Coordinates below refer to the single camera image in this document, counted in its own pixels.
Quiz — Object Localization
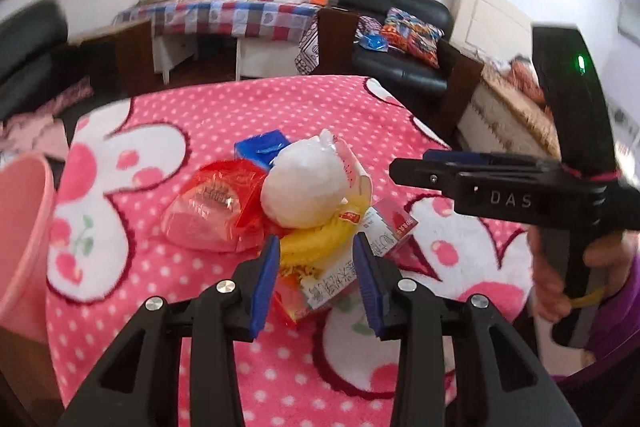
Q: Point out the orange pink cloth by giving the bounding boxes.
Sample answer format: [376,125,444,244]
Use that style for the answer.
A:
[510,57,546,102]

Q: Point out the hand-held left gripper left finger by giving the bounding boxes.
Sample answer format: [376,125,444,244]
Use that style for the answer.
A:
[57,236,282,427]

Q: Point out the blue tissue pack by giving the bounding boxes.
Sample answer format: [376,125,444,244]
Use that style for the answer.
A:
[234,130,291,170]

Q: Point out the pink white paper carton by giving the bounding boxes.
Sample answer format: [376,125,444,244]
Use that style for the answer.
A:
[332,134,373,212]

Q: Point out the pink polka dot blanket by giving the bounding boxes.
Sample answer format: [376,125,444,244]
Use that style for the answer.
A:
[45,74,536,427]

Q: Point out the pink plastic bin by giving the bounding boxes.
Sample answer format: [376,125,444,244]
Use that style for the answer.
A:
[0,155,56,343]

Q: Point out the pink clothes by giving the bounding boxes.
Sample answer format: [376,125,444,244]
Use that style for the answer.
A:
[0,77,96,158]

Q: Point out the beige quilted bedspread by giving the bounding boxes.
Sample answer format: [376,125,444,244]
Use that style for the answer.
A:
[457,62,561,158]

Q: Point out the white plastic bag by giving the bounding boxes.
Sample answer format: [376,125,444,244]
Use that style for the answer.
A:
[260,129,351,228]

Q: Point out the person's right hand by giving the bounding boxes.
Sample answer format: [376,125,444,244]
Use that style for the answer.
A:
[527,227,636,323]

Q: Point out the hanging checked cloth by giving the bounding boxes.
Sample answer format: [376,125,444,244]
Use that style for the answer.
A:
[294,14,321,75]

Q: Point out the yellow snack packet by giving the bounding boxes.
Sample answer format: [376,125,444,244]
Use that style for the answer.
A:
[277,207,361,278]

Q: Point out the blue plastic bag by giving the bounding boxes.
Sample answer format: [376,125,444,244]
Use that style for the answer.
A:
[357,34,388,52]

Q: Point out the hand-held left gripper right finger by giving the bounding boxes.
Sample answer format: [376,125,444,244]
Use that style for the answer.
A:
[351,231,583,427]

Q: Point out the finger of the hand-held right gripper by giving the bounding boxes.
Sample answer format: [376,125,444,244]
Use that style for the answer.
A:
[390,158,463,198]
[422,149,558,174]

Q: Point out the patterned cloth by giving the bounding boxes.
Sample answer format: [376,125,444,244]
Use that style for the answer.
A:
[357,16,386,38]

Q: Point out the colourful cushion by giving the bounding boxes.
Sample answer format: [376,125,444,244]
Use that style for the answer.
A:
[380,8,445,68]

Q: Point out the white headboard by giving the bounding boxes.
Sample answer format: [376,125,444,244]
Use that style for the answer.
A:
[447,0,533,68]

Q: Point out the red pink transparent packet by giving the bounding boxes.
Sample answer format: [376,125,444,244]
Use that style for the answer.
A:
[161,158,268,254]

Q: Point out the checked tablecloth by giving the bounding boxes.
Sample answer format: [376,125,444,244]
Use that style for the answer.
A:
[115,0,323,40]

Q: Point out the red foil wrapper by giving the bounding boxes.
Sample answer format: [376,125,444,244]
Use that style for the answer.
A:
[275,277,311,325]

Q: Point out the red white medicine box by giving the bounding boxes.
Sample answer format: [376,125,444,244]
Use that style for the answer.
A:
[300,198,416,312]

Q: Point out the black leather armchair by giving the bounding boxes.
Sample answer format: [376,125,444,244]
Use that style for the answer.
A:
[0,0,68,118]
[320,0,483,142]

